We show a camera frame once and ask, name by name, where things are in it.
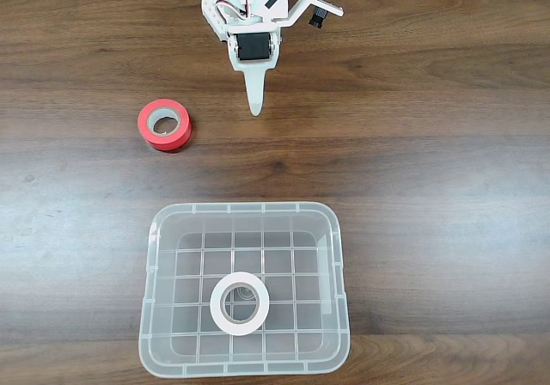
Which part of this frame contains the camera board on white mount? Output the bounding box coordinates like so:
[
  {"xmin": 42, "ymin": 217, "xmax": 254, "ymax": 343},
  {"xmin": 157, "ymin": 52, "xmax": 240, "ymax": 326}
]
[{"xmin": 281, "ymin": 0, "xmax": 345, "ymax": 31}]

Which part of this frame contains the white tape roll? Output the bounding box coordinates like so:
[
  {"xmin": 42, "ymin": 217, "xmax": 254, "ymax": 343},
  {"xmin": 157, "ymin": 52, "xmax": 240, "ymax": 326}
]
[{"xmin": 209, "ymin": 272, "xmax": 271, "ymax": 338}]

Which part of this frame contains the red tape roll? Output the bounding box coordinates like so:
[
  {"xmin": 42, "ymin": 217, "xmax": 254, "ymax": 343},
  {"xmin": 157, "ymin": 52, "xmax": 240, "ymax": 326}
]
[{"xmin": 137, "ymin": 98, "xmax": 193, "ymax": 153}]

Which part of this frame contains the clear plastic storage box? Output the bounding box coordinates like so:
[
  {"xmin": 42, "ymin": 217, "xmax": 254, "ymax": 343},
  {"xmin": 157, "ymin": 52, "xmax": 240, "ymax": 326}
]
[{"xmin": 137, "ymin": 201, "xmax": 351, "ymax": 379}]

